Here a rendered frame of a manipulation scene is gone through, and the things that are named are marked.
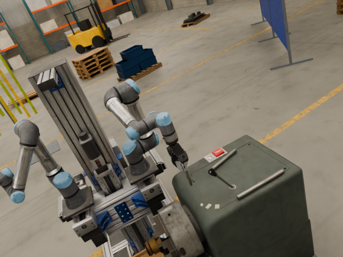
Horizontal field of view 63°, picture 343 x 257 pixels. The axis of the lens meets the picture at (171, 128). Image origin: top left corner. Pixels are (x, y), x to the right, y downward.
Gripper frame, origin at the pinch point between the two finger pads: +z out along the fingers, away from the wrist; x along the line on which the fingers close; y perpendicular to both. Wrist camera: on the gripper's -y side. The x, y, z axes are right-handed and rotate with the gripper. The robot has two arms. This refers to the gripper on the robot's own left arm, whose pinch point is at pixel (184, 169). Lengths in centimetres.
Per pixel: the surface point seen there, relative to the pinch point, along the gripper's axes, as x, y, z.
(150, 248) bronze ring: 35.5, -14.4, 24.7
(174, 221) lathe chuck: 18.2, -18.3, 12.6
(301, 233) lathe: -44, -34, 55
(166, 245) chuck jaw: 27.6, -18.7, 23.8
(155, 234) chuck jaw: 30.0, -10.2, 22.1
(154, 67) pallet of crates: -166, 670, 122
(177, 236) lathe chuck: 20.3, -23.8, 16.8
